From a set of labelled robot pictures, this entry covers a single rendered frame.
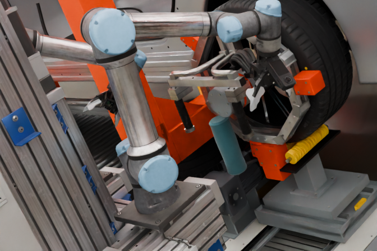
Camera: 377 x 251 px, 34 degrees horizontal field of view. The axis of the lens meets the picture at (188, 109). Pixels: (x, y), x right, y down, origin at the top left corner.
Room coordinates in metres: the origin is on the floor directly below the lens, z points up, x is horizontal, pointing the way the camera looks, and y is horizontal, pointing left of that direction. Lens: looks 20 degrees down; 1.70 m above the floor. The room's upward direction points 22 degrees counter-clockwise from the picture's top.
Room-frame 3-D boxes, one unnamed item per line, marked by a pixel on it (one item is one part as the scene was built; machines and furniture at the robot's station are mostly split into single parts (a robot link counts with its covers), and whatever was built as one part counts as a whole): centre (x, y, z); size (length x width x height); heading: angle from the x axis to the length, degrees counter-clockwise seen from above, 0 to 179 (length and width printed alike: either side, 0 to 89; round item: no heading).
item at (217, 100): (2.39, -0.21, 0.85); 0.21 x 0.14 x 0.14; 126
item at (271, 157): (2.45, -0.30, 0.48); 0.16 x 0.12 x 0.17; 126
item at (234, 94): (2.17, -0.20, 0.93); 0.09 x 0.05 x 0.05; 126
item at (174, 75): (2.44, -0.11, 1.03); 0.19 x 0.18 x 0.11; 126
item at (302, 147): (2.39, -0.42, 0.51); 0.29 x 0.06 x 0.06; 126
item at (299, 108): (2.43, -0.27, 0.85); 0.54 x 0.07 x 0.54; 36
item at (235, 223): (2.70, -0.11, 0.26); 0.42 x 0.18 x 0.35; 126
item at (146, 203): (1.79, 0.20, 0.87); 0.15 x 0.15 x 0.10
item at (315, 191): (2.53, -0.40, 0.32); 0.40 x 0.30 x 0.28; 36
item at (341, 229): (2.53, -0.40, 0.13); 0.50 x 0.36 x 0.10; 36
